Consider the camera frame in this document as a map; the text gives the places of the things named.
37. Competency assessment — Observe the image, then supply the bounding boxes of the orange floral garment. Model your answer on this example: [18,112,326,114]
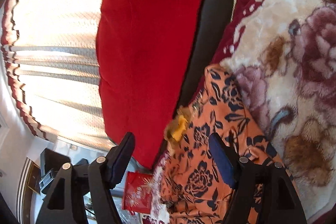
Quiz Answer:
[150,63,293,224]

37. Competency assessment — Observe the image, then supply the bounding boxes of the dotted cream curtain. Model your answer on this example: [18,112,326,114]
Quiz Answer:
[1,0,113,151]

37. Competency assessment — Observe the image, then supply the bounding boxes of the dark leather sofa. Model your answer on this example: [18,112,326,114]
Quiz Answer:
[126,0,236,119]

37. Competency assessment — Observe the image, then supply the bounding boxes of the red gift box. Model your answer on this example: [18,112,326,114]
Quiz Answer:
[122,172,153,214]

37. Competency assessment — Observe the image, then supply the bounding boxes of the floral plush seat blanket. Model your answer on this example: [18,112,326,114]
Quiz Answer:
[214,0,335,223]

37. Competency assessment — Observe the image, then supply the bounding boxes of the red blanket on sofa back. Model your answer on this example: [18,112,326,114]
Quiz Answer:
[96,0,228,170]

